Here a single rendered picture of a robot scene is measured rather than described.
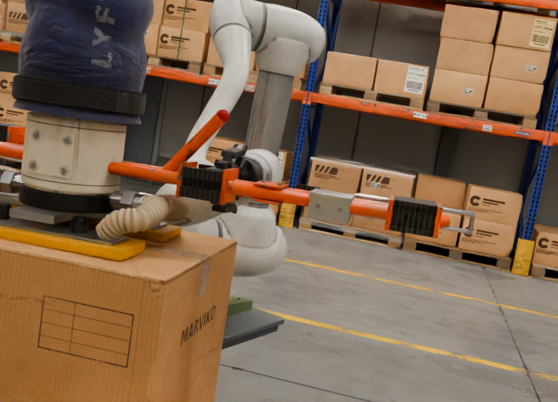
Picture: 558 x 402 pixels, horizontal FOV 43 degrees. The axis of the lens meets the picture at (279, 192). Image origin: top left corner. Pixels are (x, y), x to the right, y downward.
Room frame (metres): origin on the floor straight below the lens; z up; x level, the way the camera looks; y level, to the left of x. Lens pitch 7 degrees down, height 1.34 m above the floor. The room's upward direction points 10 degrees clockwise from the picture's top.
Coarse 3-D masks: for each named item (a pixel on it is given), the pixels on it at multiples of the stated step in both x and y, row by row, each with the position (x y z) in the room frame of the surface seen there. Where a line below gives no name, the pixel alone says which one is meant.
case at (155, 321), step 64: (0, 256) 1.06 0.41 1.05; (64, 256) 1.06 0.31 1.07; (192, 256) 1.20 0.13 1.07; (0, 320) 1.06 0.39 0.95; (64, 320) 1.04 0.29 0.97; (128, 320) 1.02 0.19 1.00; (192, 320) 1.17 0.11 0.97; (0, 384) 1.06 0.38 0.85; (64, 384) 1.04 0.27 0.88; (128, 384) 1.02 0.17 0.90; (192, 384) 1.22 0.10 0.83
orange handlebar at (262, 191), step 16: (0, 144) 1.25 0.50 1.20; (16, 144) 1.29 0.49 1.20; (128, 176) 1.20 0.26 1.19; (144, 176) 1.19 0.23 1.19; (160, 176) 1.19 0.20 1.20; (176, 176) 1.18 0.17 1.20; (240, 192) 1.17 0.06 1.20; (256, 192) 1.16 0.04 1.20; (272, 192) 1.16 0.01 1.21; (288, 192) 1.15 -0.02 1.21; (304, 192) 1.19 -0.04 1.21; (352, 208) 1.13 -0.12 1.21; (368, 208) 1.13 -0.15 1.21; (384, 208) 1.13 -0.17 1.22; (448, 224) 1.12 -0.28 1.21
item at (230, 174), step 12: (180, 168) 1.17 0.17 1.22; (192, 168) 1.16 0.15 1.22; (204, 168) 1.25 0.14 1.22; (180, 180) 1.17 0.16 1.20; (192, 180) 1.17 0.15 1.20; (204, 180) 1.16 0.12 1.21; (216, 180) 1.15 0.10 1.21; (228, 180) 1.17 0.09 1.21; (180, 192) 1.16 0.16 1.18; (192, 192) 1.16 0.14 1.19; (204, 192) 1.16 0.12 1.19; (216, 192) 1.15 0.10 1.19
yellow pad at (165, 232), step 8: (88, 224) 1.29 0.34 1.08; (96, 224) 1.29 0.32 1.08; (160, 224) 1.32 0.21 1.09; (168, 224) 1.36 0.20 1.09; (144, 232) 1.27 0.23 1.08; (152, 232) 1.27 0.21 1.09; (160, 232) 1.27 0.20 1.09; (168, 232) 1.29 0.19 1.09; (176, 232) 1.33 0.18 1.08; (152, 240) 1.27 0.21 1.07; (160, 240) 1.26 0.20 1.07; (168, 240) 1.29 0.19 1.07
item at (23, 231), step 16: (0, 208) 1.15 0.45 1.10; (0, 224) 1.13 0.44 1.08; (16, 224) 1.13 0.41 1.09; (32, 224) 1.15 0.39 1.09; (48, 224) 1.17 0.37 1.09; (80, 224) 1.13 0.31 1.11; (16, 240) 1.11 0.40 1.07; (32, 240) 1.10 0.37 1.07; (48, 240) 1.10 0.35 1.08; (64, 240) 1.09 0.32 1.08; (80, 240) 1.10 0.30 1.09; (96, 240) 1.10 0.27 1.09; (112, 240) 1.11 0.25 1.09; (128, 240) 1.16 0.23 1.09; (96, 256) 1.08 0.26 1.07; (112, 256) 1.08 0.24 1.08; (128, 256) 1.10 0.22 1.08
